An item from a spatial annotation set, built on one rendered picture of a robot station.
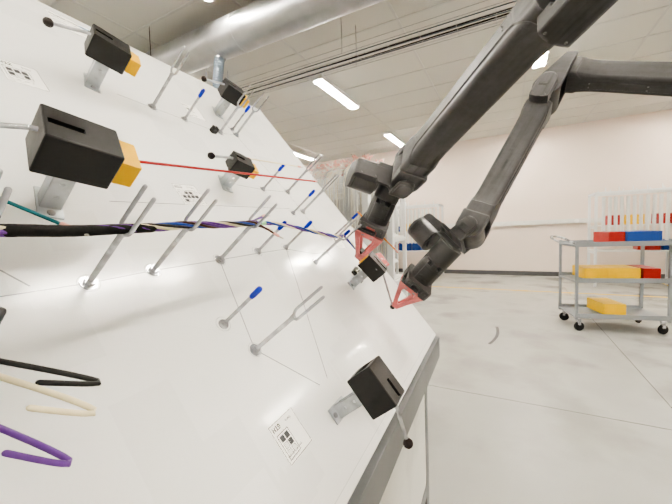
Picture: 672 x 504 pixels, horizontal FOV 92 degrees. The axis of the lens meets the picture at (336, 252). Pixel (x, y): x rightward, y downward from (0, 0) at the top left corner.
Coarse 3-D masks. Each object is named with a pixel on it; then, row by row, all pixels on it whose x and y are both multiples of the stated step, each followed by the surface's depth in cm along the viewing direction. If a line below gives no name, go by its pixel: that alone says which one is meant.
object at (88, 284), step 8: (144, 184) 29; (136, 200) 30; (152, 200) 29; (128, 208) 31; (144, 216) 30; (136, 224) 30; (128, 232) 31; (120, 240) 32; (112, 248) 32; (104, 256) 33; (104, 264) 33; (96, 272) 34; (80, 280) 34; (88, 280) 34; (96, 280) 35; (88, 288) 34
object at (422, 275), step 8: (424, 256) 76; (416, 264) 76; (424, 264) 73; (408, 272) 76; (416, 272) 75; (424, 272) 73; (432, 272) 73; (440, 272) 73; (408, 280) 72; (416, 280) 74; (424, 280) 74; (432, 280) 74; (424, 288) 73; (424, 296) 72
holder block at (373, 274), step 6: (372, 252) 80; (366, 258) 77; (372, 258) 77; (378, 258) 80; (360, 264) 78; (366, 264) 78; (372, 264) 77; (378, 264) 77; (384, 264) 80; (366, 270) 78; (372, 270) 78; (378, 270) 77; (384, 270) 77; (372, 276) 78; (378, 276) 78
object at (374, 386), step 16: (368, 368) 44; (384, 368) 47; (352, 384) 45; (368, 384) 44; (384, 384) 44; (352, 400) 47; (368, 400) 45; (384, 400) 44; (336, 416) 47; (400, 416) 45
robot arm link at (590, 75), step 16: (560, 64) 75; (576, 64) 74; (592, 64) 73; (608, 64) 71; (624, 64) 70; (640, 64) 68; (656, 64) 67; (560, 80) 73; (576, 80) 74; (592, 80) 73; (608, 80) 71; (624, 80) 69; (640, 80) 68; (656, 80) 66; (560, 96) 79
